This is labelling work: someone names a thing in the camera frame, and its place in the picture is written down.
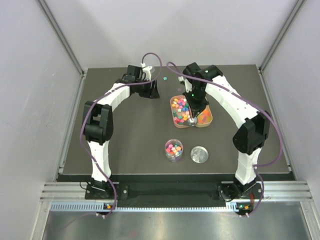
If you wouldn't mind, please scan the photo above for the beige tray of jelly candies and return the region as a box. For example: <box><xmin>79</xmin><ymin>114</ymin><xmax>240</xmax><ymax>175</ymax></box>
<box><xmin>196</xmin><ymin>105</ymin><xmax>213</xmax><ymax>128</ymax></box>

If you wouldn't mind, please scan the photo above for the pink tray of opaque candies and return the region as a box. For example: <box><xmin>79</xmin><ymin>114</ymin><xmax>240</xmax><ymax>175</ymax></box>
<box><xmin>170</xmin><ymin>95</ymin><xmax>192</xmax><ymax>129</ymax></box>

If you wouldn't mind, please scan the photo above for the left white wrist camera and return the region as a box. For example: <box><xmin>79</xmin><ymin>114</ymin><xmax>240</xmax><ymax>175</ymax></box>
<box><xmin>141</xmin><ymin>63</ymin><xmax>155</xmax><ymax>81</ymax></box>

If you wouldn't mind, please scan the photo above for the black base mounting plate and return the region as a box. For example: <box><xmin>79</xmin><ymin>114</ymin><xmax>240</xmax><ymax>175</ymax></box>
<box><xmin>84</xmin><ymin>181</ymin><xmax>266</xmax><ymax>201</ymax></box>

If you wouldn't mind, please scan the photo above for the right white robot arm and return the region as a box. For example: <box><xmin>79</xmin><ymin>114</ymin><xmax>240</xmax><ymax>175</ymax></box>
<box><xmin>179</xmin><ymin>62</ymin><xmax>270</xmax><ymax>202</ymax></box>

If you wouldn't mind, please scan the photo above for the metal candy scoop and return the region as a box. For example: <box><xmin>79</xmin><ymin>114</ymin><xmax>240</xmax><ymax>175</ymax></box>
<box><xmin>187</xmin><ymin>117</ymin><xmax>198</xmax><ymax>127</ymax></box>

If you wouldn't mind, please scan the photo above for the clear plastic jar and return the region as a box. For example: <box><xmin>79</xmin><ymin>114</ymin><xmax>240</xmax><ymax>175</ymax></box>
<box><xmin>164</xmin><ymin>138</ymin><xmax>184</xmax><ymax>163</ymax></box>

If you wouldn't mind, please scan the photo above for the aluminium frame rail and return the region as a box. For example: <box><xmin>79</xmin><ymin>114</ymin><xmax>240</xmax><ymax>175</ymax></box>
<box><xmin>40</xmin><ymin>181</ymin><xmax>313</xmax><ymax>214</ymax></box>

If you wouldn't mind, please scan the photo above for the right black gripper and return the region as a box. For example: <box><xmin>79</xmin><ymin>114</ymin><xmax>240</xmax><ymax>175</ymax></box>
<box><xmin>182</xmin><ymin>87</ymin><xmax>209</xmax><ymax>118</ymax></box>

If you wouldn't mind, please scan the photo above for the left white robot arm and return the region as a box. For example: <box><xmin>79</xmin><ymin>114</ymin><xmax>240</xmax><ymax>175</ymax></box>
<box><xmin>81</xmin><ymin>63</ymin><xmax>160</xmax><ymax>199</ymax></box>

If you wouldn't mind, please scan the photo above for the silver jar lid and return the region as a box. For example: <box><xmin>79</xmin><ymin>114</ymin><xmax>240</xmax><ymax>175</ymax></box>
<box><xmin>190</xmin><ymin>146</ymin><xmax>209</xmax><ymax>164</ymax></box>

